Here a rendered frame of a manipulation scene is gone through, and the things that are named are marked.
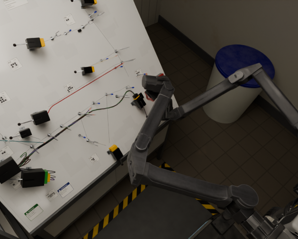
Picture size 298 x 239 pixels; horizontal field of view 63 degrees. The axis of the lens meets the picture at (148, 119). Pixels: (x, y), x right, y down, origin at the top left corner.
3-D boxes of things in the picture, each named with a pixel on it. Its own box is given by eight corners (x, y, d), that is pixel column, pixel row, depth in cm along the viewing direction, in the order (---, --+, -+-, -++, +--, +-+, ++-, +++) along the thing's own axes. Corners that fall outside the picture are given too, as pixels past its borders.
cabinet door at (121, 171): (164, 142, 213) (172, 116, 181) (117, 183, 189) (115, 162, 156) (162, 140, 214) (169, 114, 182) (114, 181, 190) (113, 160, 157)
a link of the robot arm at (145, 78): (167, 103, 114) (173, 89, 108) (143, 101, 110) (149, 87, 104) (161, 86, 122) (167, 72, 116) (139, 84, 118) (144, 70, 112)
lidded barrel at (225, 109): (255, 112, 293) (287, 69, 235) (223, 136, 270) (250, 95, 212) (219, 82, 317) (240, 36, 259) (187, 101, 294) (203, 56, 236)
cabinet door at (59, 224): (116, 183, 189) (114, 162, 157) (54, 237, 164) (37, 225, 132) (114, 181, 190) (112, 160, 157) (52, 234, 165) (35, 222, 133)
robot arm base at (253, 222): (250, 251, 79) (268, 245, 70) (232, 229, 83) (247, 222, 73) (266, 233, 83) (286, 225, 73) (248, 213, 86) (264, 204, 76)
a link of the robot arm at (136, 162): (119, 186, 80) (125, 170, 73) (128, 153, 90) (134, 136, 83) (243, 221, 84) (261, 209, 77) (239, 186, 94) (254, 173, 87)
